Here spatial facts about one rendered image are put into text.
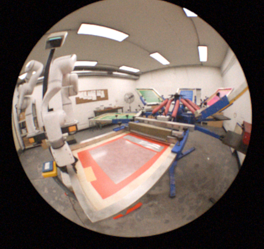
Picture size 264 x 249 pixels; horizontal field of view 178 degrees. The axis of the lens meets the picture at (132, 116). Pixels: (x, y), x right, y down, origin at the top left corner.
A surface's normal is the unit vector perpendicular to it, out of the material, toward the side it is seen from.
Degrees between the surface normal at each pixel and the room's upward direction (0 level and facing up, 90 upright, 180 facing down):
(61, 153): 91
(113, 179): 0
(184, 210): 0
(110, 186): 0
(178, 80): 90
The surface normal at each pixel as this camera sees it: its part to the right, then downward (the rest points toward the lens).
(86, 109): 0.70, 0.11
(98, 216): -0.07, -0.98
